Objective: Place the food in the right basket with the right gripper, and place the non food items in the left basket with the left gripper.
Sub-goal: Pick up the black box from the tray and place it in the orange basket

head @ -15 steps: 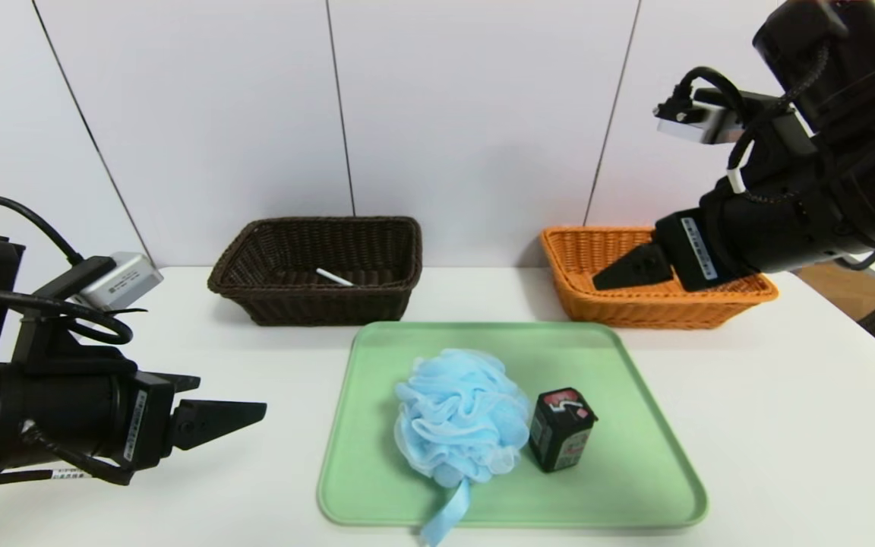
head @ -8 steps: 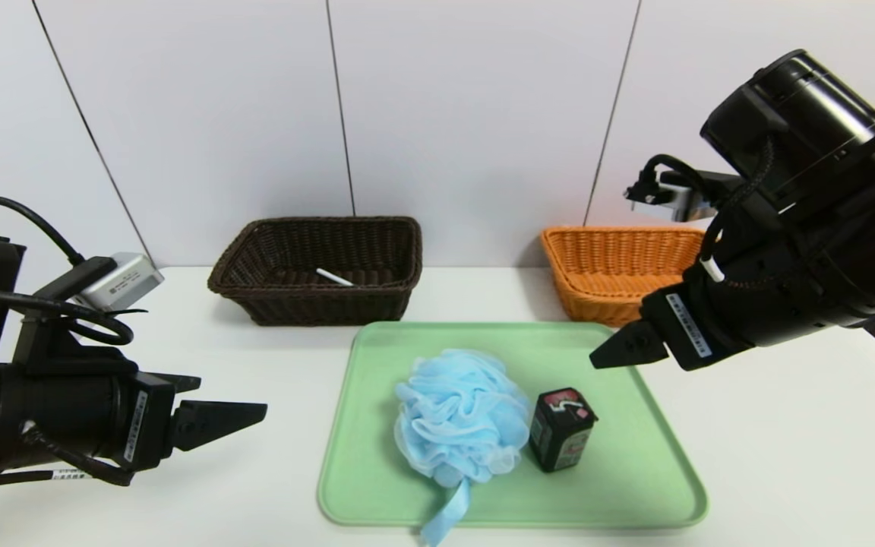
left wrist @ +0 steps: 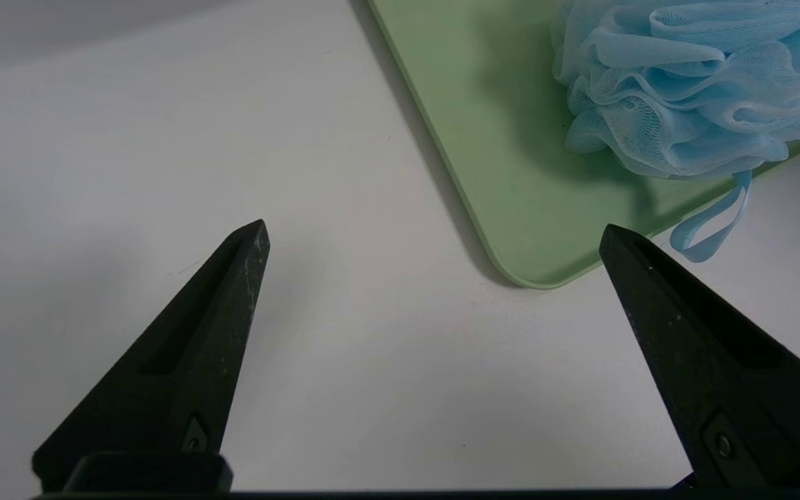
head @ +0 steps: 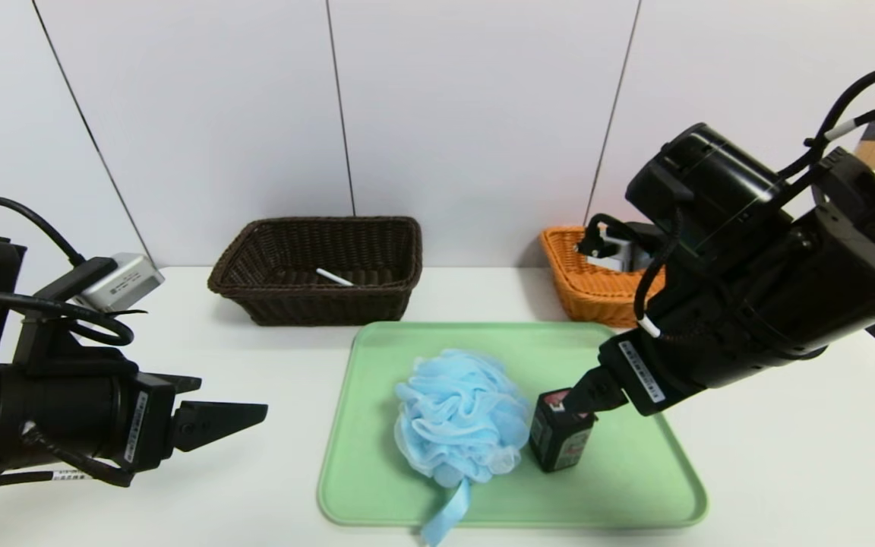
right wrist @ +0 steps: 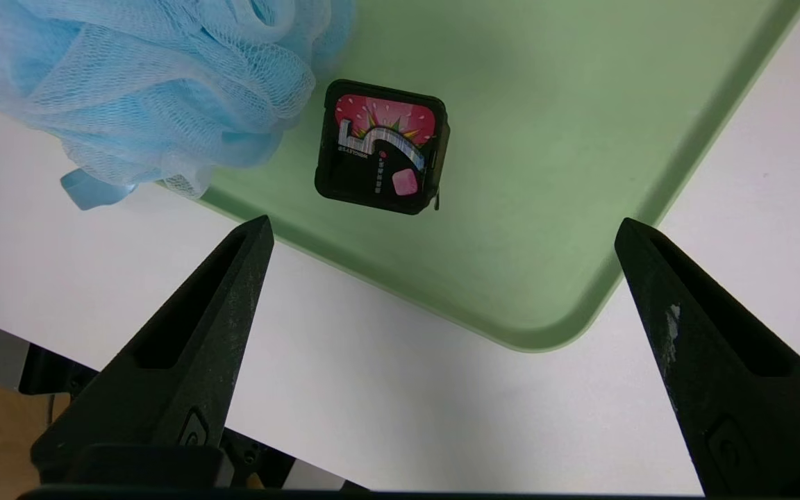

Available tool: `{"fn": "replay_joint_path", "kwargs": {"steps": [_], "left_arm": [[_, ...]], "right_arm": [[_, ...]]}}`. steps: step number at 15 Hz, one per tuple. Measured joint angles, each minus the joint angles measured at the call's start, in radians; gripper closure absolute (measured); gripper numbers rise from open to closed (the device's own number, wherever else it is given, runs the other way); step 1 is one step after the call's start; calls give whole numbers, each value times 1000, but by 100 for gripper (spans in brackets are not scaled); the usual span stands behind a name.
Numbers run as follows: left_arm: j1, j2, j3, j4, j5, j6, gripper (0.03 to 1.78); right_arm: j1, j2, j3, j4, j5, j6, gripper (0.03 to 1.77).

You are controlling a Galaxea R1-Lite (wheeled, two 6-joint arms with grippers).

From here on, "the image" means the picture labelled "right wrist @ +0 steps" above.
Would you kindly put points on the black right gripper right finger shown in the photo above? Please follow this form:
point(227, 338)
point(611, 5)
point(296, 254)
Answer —
point(740, 389)

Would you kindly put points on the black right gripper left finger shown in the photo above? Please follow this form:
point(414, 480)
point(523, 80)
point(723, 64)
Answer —
point(178, 375)

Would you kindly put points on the light blue mesh bath loofah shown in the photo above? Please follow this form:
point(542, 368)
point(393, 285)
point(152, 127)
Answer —
point(129, 76)

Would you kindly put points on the black chewing gum box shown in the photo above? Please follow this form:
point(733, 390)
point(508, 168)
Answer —
point(382, 149)

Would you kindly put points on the light green plastic tray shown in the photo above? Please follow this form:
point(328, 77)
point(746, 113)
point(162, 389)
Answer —
point(546, 173)

